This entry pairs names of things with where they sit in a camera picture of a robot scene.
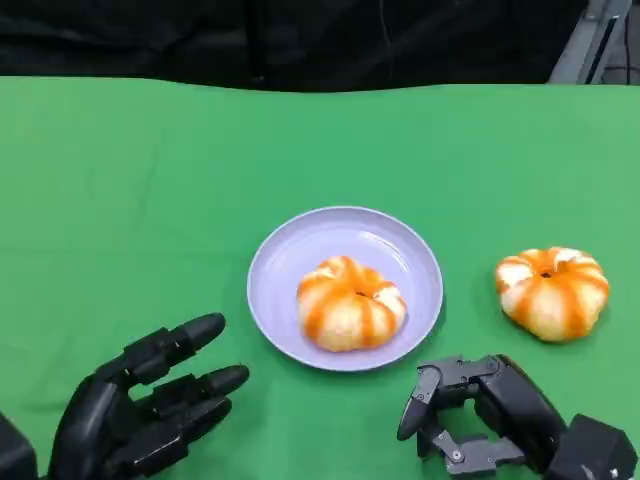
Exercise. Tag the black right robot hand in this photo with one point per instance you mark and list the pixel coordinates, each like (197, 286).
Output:
(515, 400)

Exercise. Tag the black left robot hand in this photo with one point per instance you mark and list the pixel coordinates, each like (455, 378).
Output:
(110, 415)

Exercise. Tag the green table cloth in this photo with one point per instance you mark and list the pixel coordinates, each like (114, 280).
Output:
(150, 175)

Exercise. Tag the lilac plate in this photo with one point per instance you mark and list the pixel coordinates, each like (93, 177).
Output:
(325, 235)

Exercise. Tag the black backdrop curtain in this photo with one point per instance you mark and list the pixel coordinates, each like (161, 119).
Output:
(250, 40)

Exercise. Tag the grey metal frame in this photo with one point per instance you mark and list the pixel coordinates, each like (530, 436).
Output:
(580, 50)

